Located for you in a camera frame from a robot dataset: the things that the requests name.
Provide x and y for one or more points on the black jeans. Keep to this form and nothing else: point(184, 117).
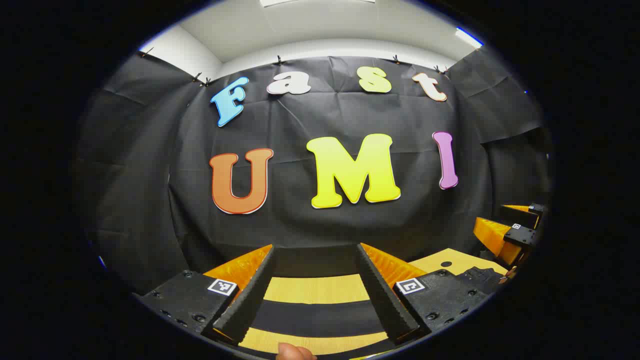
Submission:
point(320, 317)

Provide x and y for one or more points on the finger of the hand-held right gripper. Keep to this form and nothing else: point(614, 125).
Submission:
point(520, 236)
point(522, 216)

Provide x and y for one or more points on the black backdrop cloth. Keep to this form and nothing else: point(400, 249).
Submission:
point(300, 225)

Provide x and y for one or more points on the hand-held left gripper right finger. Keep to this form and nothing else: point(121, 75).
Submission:
point(382, 295)

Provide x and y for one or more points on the row of black cloth clips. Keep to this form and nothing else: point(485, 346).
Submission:
point(279, 61)

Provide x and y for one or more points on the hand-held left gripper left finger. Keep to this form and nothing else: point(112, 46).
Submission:
point(250, 295)

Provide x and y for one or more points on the white ceiling light panel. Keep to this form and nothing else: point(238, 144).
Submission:
point(280, 2)
point(467, 37)

